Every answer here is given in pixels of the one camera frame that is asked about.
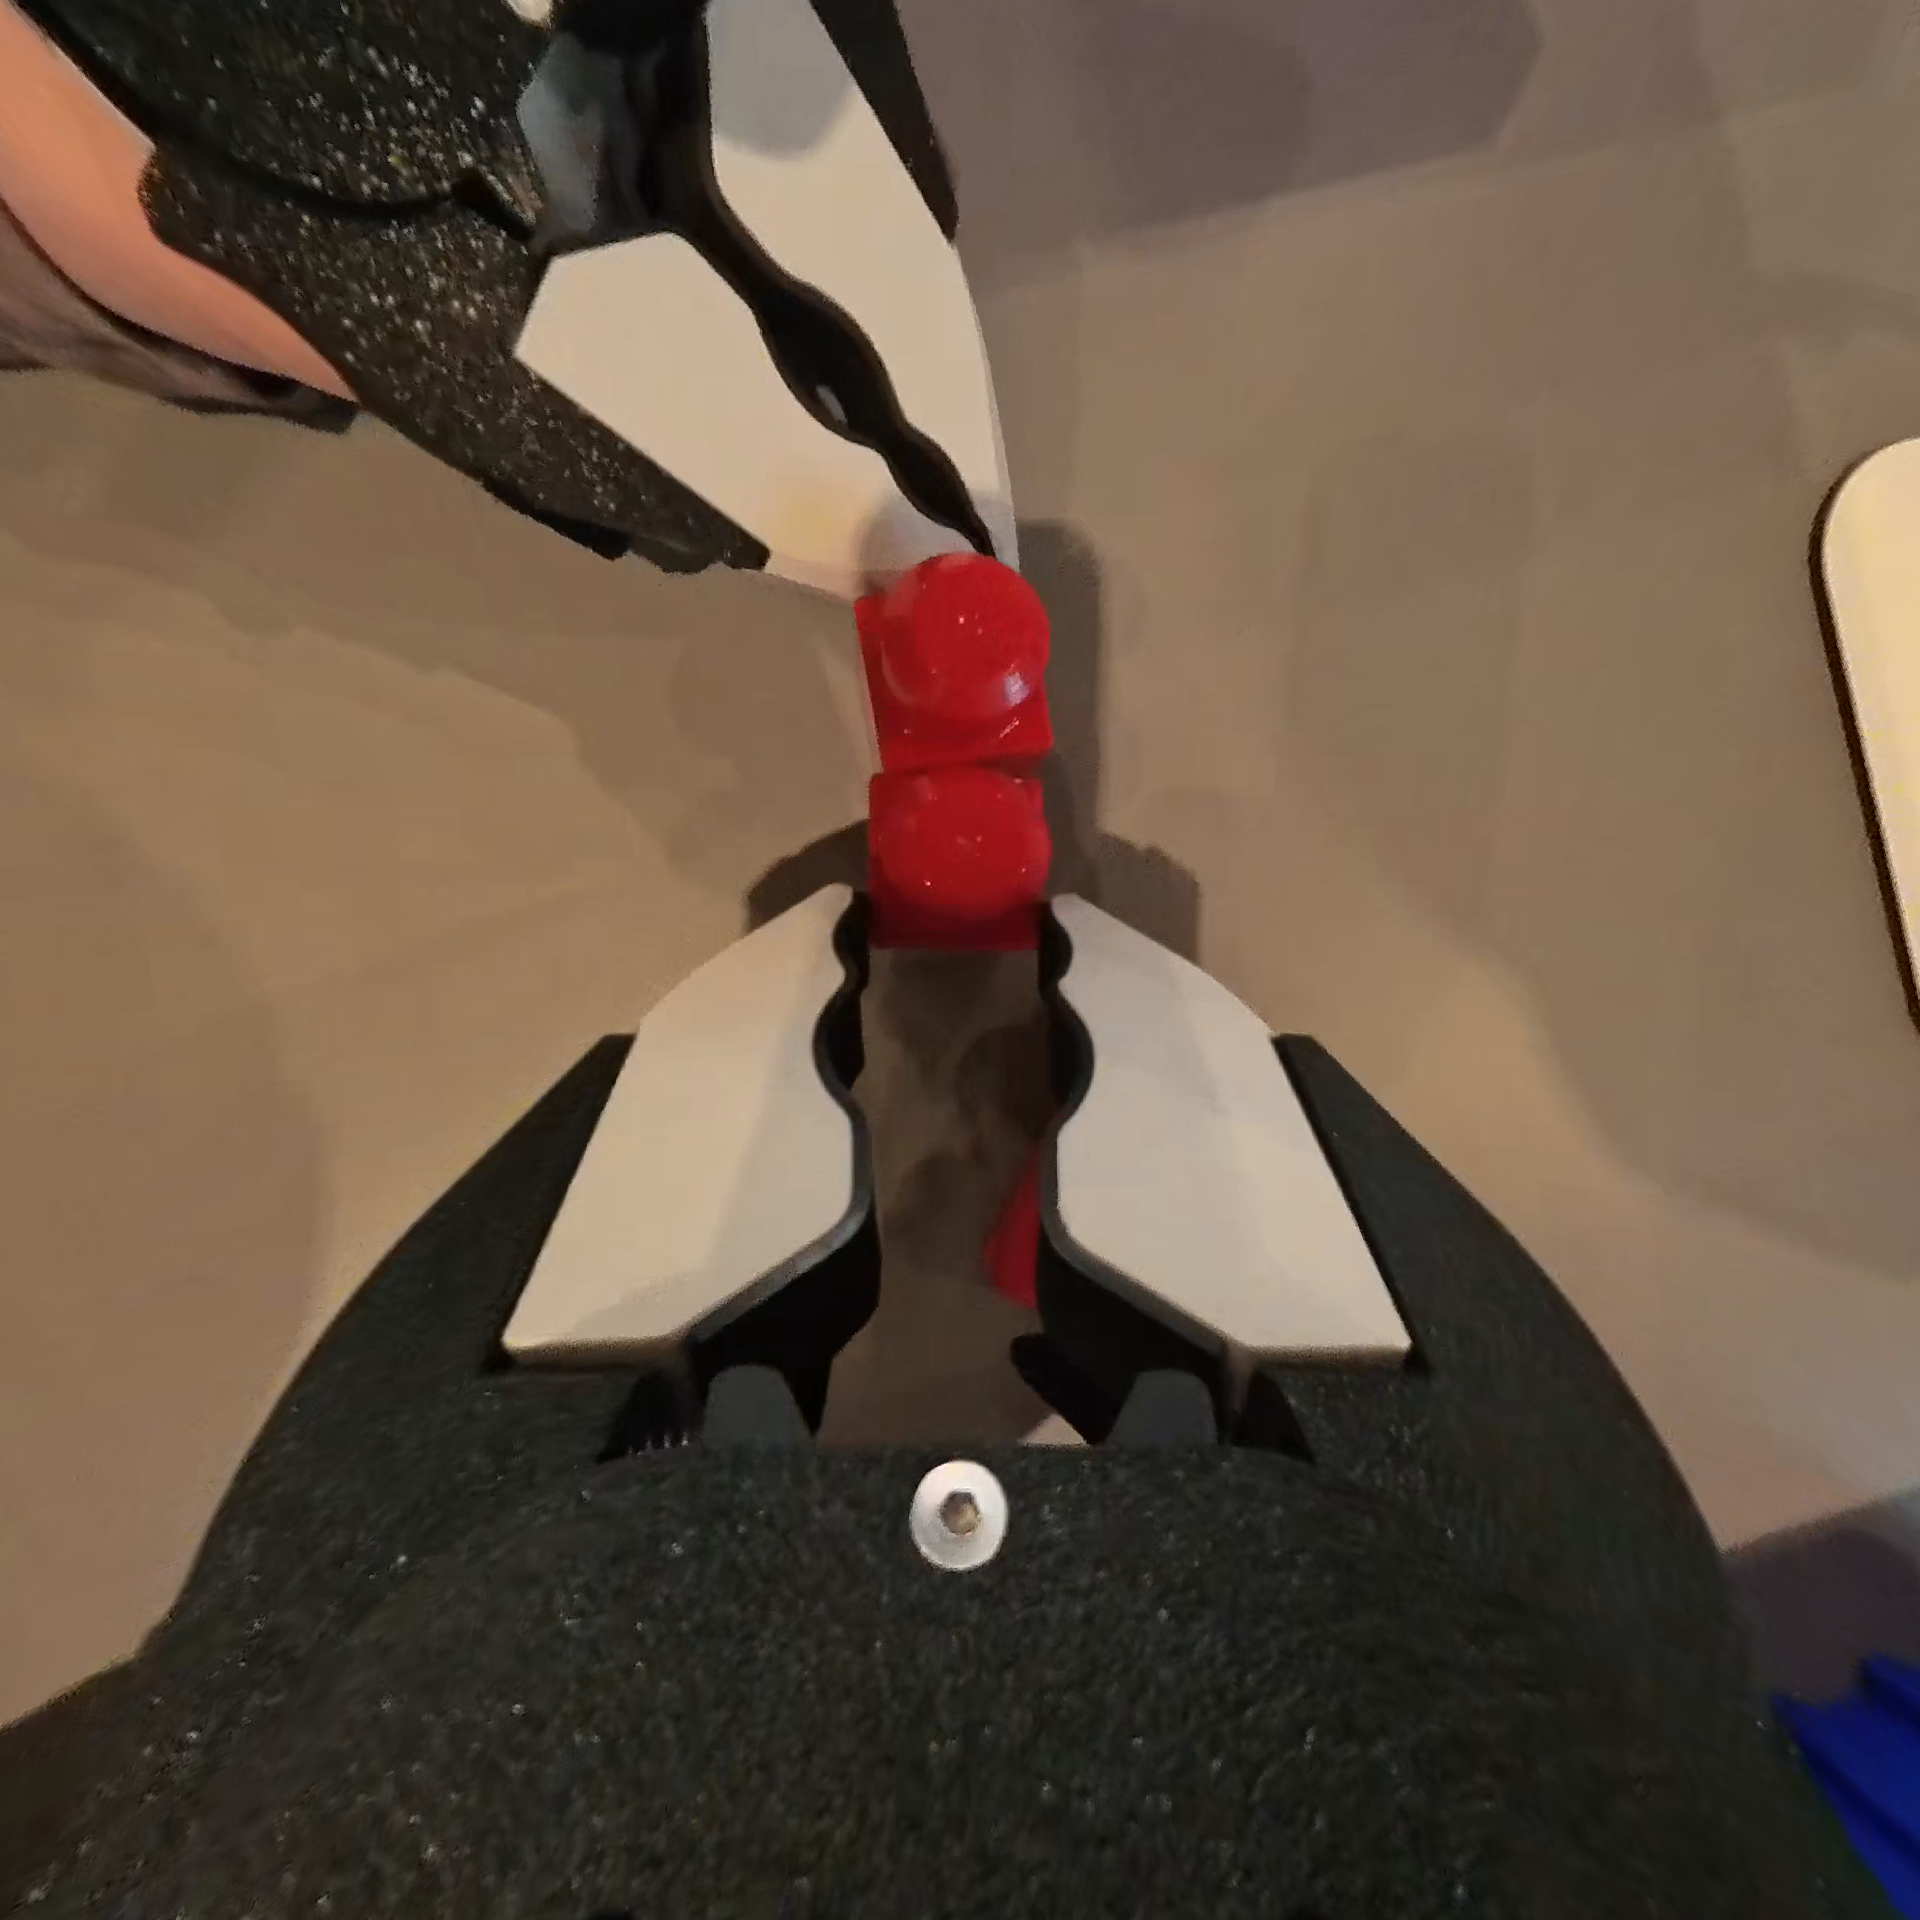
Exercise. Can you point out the red two-stud mega block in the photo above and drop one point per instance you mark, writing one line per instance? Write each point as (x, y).
(955, 704)

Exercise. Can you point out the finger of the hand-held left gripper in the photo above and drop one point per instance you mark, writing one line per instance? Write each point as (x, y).
(660, 375)
(884, 299)

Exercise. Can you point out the white rounded table mat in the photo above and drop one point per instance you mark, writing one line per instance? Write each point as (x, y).
(1881, 721)

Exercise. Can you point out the person's left hand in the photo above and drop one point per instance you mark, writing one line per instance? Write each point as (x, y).
(90, 195)

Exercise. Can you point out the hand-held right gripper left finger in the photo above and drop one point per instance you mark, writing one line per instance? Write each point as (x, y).
(704, 1154)

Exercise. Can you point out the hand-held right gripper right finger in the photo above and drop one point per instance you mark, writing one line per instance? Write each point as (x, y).
(1201, 1171)

